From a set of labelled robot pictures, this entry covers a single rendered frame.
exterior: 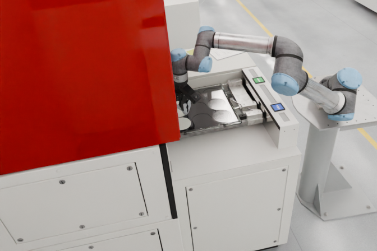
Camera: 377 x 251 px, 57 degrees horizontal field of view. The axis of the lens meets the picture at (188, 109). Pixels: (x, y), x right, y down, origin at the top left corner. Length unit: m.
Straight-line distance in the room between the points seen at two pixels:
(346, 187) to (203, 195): 1.29
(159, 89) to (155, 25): 0.20
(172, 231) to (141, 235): 0.13
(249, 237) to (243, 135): 0.62
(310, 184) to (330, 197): 0.25
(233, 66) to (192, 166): 0.71
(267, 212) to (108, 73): 1.26
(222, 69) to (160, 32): 1.12
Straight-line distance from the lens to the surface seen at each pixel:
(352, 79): 1.85
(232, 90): 2.00
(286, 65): 1.50
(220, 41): 1.60
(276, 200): 1.91
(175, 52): 1.60
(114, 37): 0.94
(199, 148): 1.72
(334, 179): 2.58
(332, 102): 1.73
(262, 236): 2.13
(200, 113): 1.80
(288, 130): 1.66
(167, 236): 1.55
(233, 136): 1.78
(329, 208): 2.58
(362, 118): 2.00
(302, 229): 2.46
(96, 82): 1.00
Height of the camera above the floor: 2.00
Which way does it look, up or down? 37 degrees down
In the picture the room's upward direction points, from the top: 6 degrees counter-clockwise
